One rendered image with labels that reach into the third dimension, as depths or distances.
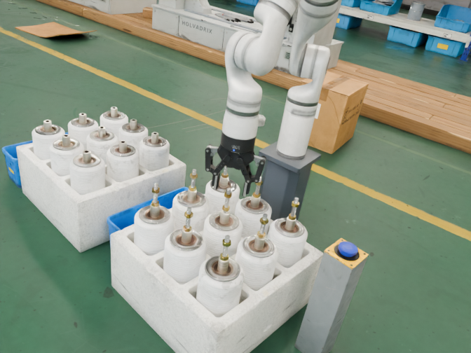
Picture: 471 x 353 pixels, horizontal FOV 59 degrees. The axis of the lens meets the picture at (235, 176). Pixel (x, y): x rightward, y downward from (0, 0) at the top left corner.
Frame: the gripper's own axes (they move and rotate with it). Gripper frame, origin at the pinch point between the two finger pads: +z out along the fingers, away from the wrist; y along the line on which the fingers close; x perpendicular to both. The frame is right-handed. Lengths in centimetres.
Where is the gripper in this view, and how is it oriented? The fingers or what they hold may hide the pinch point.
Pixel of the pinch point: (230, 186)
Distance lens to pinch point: 97.6
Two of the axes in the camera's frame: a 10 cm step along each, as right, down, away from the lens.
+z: -1.3, 8.5, 5.1
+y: 9.7, 2.2, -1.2
